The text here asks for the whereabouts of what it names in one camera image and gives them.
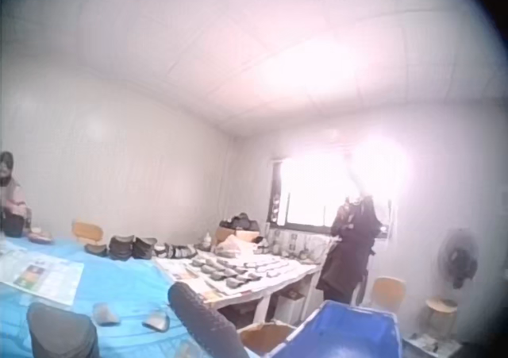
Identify blue plastic crate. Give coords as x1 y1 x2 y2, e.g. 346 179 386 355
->
272 299 403 358

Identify wooden stool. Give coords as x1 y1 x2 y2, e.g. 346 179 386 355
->
419 296 459 336

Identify standing fan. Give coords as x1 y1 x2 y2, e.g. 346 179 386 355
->
437 227 480 291

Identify small dark shoe piece stack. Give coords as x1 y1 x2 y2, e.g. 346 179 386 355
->
83 242 110 257

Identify cardboard box with dark bag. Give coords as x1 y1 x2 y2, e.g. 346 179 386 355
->
214 212 262 252

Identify row of printed packets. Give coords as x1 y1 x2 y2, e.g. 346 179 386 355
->
261 229 331 264

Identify black textured shoe sole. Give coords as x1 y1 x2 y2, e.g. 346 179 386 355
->
167 281 250 358

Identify newspaper sheets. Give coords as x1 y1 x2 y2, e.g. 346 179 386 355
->
407 331 462 356

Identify white box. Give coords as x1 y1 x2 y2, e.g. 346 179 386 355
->
275 290 307 324

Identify blue table cloth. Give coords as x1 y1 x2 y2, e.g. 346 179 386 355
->
0 233 249 358

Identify grey shoe piece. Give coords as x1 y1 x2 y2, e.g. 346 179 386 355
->
141 310 171 333
91 302 121 327

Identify newspaper sheet with colour print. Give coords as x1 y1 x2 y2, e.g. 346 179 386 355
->
0 249 86 307

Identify row of light shoe pieces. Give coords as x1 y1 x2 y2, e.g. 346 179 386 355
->
154 242 200 260

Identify white table with shoe pieces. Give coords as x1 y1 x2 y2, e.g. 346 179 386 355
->
156 248 323 328

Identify pile of brown shoe pieces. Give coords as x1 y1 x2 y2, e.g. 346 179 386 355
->
27 226 55 244

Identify open cardboard box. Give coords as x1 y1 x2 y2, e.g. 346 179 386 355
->
237 321 297 356

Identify tall dark shoe piece stack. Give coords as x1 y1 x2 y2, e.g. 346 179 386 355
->
133 237 158 260
108 234 137 261

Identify window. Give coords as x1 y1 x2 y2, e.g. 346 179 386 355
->
271 156 394 233

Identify wooden chair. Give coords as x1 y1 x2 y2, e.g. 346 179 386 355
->
71 220 106 248
370 275 407 312

